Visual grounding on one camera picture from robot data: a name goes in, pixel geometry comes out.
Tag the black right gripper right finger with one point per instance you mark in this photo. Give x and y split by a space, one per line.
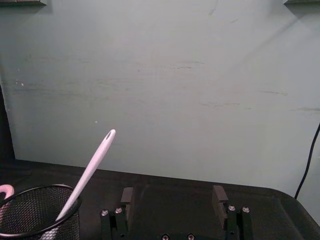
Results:
233 220

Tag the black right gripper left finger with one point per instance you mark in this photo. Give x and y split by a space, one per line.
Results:
117 222

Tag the pink plastic utensil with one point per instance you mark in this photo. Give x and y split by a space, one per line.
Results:
5 193

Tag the pale wall panel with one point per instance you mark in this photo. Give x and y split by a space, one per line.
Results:
160 87

